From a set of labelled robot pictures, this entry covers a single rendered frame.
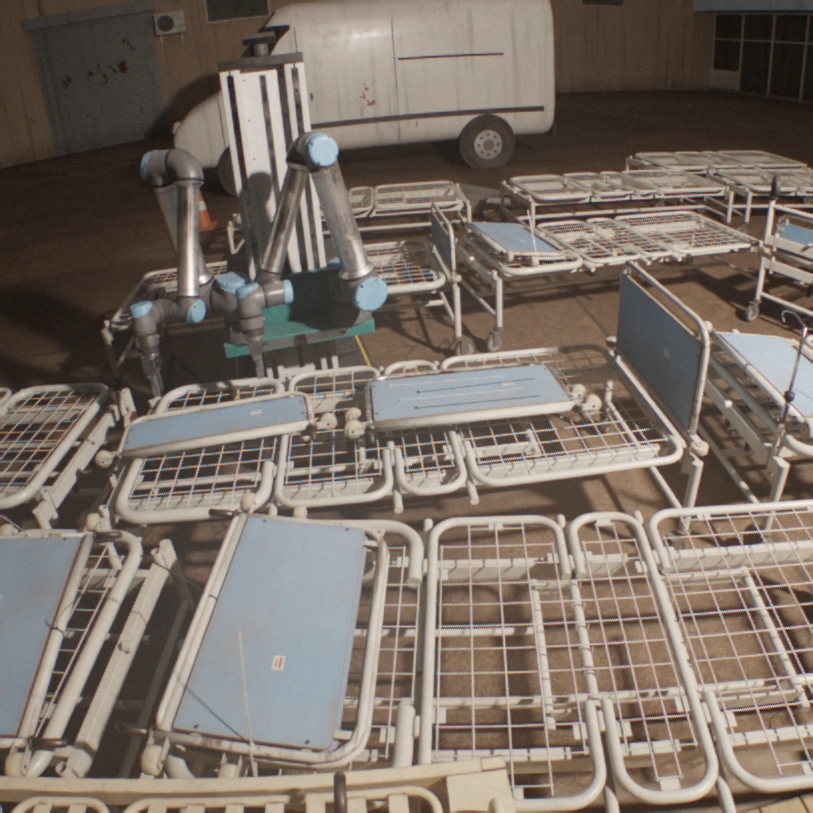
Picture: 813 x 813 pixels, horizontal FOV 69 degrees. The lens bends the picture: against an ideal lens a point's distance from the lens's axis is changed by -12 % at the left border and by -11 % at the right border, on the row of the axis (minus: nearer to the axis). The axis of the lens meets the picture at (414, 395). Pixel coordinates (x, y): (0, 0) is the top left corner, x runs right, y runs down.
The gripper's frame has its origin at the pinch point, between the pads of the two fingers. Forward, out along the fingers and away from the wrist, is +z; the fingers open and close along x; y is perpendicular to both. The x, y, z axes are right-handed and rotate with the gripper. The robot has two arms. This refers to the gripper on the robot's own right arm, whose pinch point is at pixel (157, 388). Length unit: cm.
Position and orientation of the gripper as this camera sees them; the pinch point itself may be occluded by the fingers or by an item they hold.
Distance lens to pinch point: 265.8
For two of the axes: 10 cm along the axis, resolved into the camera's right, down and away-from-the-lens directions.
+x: -2.0, -3.0, 9.3
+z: 1.1, 9.4, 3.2
